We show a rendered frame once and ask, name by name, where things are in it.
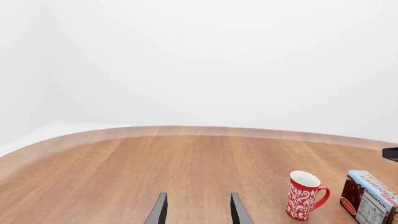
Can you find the chocolate pudding box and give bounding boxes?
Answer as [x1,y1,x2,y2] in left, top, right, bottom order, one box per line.
[339,169,398,224]

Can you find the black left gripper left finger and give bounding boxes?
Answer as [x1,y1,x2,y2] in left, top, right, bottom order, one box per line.
[143,192,168,224]

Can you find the red mug with white pattern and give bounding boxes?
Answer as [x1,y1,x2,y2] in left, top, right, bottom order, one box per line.
[285,170,331,221]

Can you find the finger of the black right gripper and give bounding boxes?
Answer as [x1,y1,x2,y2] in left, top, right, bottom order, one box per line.
[382,146,398,162]

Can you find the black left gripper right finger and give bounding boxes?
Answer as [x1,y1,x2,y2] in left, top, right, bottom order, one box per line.
[230,192,256,224]

